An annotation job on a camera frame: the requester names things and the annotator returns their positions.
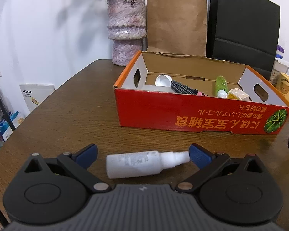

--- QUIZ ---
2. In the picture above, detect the green spray bottle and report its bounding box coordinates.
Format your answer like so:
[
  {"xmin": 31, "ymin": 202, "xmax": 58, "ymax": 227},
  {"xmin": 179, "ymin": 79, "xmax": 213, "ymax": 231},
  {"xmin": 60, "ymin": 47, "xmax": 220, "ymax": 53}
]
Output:
[{"xmin": 215, "ymin": 76, "xmax": 229, "ymax": 98}]

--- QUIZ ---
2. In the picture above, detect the braided black white cable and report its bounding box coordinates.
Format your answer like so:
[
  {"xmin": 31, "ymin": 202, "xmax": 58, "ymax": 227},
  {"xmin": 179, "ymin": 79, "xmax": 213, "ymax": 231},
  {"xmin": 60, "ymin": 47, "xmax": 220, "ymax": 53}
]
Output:
[{"xmin": 170, "ymin": 80, "xmax": 209, "ymax": 97}]

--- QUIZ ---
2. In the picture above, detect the black paper bag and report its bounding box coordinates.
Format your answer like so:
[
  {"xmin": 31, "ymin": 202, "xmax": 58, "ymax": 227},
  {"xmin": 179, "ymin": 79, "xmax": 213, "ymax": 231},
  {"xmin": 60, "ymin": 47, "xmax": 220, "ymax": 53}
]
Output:
[{"xmin": 206, "ymin": 0, "xmax": 280, "ymax": 79}]

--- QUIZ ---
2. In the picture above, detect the white cube charger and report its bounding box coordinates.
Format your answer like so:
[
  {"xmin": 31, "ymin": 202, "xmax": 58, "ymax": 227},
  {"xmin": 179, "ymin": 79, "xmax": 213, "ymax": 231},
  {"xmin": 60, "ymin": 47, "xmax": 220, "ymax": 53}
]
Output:
[{"xmin": 228, "ymin": 88, "xmax": 250, "ymax": 101}]

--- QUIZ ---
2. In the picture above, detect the brown paper bag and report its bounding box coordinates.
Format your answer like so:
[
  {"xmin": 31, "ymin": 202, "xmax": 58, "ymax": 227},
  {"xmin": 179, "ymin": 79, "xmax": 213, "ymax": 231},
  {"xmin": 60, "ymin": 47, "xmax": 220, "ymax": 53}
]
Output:
[{"xmin": 147, "ymin": 0, "xmax": 207, "ymax": 56}]

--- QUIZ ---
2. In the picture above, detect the purple textured vase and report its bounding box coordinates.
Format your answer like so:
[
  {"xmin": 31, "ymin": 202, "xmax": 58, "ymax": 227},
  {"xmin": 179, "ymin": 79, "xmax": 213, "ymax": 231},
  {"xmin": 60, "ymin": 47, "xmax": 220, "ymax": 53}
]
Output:
[{"xmin": 107, "ymin": 0, "xmax": 147, "ymax": 66}]

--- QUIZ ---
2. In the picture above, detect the blue white package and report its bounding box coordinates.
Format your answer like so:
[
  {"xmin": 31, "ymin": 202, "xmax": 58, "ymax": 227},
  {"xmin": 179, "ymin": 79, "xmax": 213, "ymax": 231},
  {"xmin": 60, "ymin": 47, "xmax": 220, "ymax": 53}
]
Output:
[{"xmin": 0, "ymin": 111, "xmax": 25, "ymax": 141}]

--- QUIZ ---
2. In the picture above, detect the clear jar white lid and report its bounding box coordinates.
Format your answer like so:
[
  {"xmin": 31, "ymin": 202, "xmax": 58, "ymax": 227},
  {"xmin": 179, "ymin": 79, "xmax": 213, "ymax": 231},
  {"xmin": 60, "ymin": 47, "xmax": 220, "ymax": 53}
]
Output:
[{"xmin": 269, "ymin": 58, "xmax": 289, "ymax": 85}]

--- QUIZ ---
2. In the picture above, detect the white booklet by wall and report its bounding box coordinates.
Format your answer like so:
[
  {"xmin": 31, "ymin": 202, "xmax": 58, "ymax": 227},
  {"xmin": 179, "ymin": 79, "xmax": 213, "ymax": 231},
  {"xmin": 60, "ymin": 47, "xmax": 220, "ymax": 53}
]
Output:
[{"xmin": 19, "ymin": 84, "xmax": 55, "ymax": 113}]

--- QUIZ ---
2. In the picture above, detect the black floor stand pole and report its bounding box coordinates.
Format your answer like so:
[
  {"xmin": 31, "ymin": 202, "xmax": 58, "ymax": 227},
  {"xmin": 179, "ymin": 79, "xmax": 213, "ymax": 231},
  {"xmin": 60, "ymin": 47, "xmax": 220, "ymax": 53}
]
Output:
[{"xmin": 0, "ymin": 96, "xmax": 16, "ymax": 132}]

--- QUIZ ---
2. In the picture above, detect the red cardboard pumpkin box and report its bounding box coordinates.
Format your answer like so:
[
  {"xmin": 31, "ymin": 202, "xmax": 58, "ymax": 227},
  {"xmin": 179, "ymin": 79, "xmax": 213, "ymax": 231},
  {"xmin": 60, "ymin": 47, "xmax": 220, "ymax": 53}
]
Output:
[{"xmin": 114, "ymin": 51, "xmax": 289, "ymax": 135}]

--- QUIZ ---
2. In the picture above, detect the white spray bottle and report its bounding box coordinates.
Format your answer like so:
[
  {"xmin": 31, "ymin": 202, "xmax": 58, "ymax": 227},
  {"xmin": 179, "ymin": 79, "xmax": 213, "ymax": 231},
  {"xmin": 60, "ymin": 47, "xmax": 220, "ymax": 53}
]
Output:
[{"xmin": 106, "ymin": 151, "xmax": 190, "ymax": 179}]

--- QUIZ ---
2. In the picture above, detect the purple lid container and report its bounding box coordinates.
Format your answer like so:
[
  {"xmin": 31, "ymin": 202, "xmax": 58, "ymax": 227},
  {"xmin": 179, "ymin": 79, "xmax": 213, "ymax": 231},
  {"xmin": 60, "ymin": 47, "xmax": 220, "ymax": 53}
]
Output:
[{"xmin": 276, "ymin": 45, "xmax": 285, "ymax": 59}]

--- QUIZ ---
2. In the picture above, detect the yellow bear mug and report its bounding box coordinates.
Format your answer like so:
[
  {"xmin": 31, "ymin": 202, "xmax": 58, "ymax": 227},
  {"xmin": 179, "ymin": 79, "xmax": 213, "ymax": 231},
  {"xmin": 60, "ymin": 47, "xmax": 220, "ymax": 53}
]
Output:
[{"xmin": 276, "ymin": 73, "xmax": 289, "ymax": 101}]

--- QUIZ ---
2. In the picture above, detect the blue ridged bottle cap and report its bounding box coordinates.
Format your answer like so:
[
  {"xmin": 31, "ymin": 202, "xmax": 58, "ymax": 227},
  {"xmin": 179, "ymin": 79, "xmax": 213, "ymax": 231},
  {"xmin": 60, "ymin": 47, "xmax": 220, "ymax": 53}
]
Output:
[{"xmin": 155, "ymin": 74, "xmax": 173, "ymax": 87}]

